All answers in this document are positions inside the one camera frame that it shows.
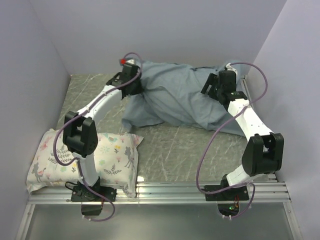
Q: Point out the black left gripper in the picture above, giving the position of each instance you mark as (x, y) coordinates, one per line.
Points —
(139, 89)

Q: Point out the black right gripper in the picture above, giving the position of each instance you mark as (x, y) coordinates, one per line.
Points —
(213, 80)

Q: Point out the blue-grey pillowcase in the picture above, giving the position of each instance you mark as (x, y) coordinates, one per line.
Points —
(172, 94)

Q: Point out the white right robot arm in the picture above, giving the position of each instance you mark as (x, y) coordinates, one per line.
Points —
(263, 153)

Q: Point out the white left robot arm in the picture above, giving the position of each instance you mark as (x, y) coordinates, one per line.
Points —
(80, 132)

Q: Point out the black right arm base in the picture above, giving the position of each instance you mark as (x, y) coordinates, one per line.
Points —
(228, 202)

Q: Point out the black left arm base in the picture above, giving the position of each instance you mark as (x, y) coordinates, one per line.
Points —
(91, 204)

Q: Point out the floral patterned pillow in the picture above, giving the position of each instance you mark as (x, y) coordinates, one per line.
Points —
(114, 162)

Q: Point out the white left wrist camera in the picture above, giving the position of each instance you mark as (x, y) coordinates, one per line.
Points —
(124, 61)

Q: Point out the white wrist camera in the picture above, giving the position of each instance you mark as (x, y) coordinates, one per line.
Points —
(229, 67)
(124, 61)

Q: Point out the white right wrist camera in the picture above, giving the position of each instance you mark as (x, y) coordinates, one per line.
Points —
(229, 67)

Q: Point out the aluminium right side rail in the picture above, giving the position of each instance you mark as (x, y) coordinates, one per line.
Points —
(244, 86)

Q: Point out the aluminium frame rail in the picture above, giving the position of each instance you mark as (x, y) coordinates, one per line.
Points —
(162, 193)

